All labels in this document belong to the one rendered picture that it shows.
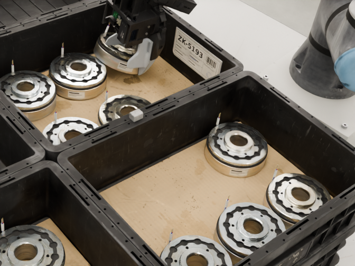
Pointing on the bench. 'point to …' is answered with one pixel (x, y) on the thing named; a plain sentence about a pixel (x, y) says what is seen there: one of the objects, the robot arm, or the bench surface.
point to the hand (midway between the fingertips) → (136, 59)
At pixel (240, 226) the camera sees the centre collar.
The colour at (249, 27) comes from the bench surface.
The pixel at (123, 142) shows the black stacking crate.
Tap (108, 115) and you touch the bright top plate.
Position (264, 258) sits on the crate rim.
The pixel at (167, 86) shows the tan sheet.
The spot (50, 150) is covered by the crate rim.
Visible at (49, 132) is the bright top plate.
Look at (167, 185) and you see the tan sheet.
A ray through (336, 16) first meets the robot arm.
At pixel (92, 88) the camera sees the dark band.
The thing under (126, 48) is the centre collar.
